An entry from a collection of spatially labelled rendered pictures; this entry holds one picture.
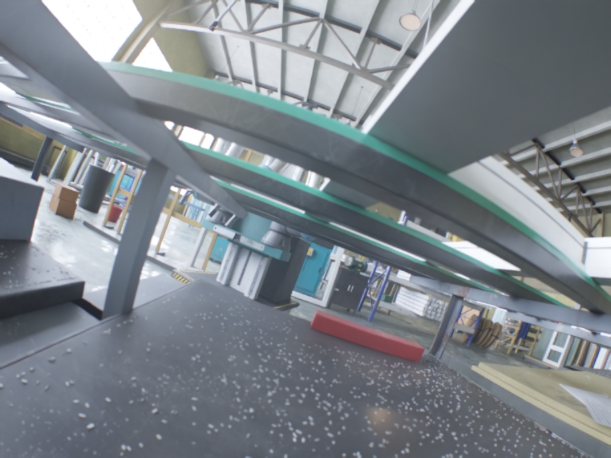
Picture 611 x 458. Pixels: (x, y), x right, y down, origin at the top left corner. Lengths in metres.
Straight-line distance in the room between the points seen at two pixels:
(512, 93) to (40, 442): 0.33
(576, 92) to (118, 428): 0.33
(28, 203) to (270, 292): 1.72
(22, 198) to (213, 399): 0.43
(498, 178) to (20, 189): 0.68
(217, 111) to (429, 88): 0.15
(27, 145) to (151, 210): 8.58
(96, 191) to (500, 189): 5.09
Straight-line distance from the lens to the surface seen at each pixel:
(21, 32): 0.18
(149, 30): 10.89
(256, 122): 0.21
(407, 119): 0.19
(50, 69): 0.19
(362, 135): 0.21
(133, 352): 0.31
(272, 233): 1.60
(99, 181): 5.07
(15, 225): 0.53
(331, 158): 0.20
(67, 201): 3.91
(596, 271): 0.50
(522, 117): 0.17
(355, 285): 4.61
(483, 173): 0.32
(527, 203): 0.38
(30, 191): 0.52
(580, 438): 0.63
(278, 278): 1.94
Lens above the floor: 0.76
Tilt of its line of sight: 5 degrees up
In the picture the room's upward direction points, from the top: 21 degrees clockwise
